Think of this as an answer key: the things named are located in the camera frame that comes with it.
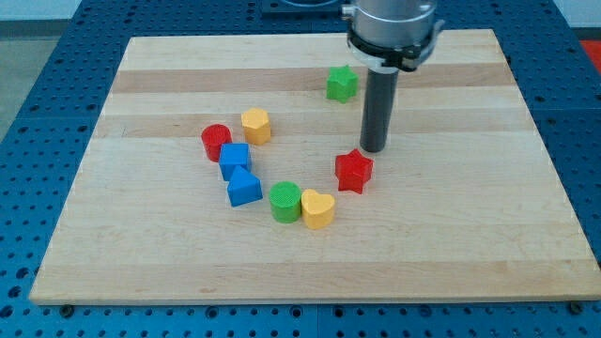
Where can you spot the green cylinder block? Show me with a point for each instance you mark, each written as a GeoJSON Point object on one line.
{"type": "Point", "coordinates": [285, 202]}

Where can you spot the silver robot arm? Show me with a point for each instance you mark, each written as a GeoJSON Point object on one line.
{"type": "Point", "coordinates": [391, 35]}

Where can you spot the yellow heart block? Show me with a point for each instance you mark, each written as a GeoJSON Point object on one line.
{"type": "Point", "coordinates": [317, 209]}

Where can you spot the red star block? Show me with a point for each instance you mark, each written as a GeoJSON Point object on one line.
{"type": "Point", "coordinates": [353, 170]}

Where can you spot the blue triangle block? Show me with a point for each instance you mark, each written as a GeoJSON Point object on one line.
{"type": "Point", "coordinates": [243, 187]}

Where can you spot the yellow hexagon block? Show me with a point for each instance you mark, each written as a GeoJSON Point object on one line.
{"type": "Point", "coordinates": [256, 126]}

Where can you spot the blue cube block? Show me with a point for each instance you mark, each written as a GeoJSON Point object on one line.
{"type": "Point", "coordinates": [233, 155]}

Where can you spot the wooden board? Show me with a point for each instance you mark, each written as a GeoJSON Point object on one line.
{"type": "Point", "coordinates": [464, 203]}

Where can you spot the red cylinder block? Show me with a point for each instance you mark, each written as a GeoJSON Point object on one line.
{"type": "Point", "coordinates": [213, 137]}

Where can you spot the green star block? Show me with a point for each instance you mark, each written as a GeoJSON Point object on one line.
{"type": "Point", "coordinates": [342, 84]}

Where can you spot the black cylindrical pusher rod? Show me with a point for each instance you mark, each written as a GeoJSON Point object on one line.
{"type": "Point", "coordinates": [377, 109]}

